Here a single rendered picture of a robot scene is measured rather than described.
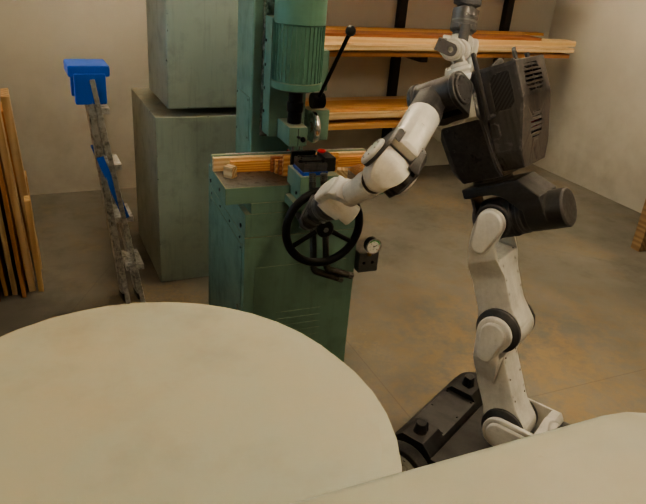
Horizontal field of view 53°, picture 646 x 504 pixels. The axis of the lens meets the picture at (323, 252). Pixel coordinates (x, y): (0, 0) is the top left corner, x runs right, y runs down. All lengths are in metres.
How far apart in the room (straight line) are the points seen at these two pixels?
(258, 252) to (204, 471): 2.15
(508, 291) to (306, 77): 0.97
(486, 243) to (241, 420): 1.79
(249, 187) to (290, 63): 0.43
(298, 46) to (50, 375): 2.06
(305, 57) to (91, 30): 2.48
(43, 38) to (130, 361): 4.32
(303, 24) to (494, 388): 1.33
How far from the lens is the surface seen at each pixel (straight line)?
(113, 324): 0.22
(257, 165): 2.35
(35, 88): 4.55
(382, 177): 1.57
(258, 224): 2.26
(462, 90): 1.73
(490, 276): 2.02
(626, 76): 5.56
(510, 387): 2.16
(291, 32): 2.22
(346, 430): 0.18
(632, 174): 5.51
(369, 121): 4.74
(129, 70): 4.58
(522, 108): 1.82
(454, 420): 2.37
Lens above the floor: 1.65
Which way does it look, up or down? 25 degrees down
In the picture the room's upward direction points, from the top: 5 degrees clockwise
